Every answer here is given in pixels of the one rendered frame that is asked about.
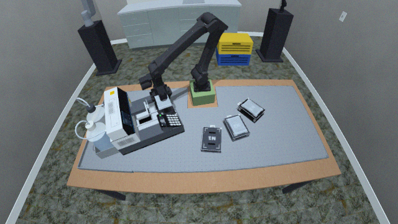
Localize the pale blue microplate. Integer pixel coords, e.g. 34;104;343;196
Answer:
242;99;263;116
155;96;172;110
227;116;247;135

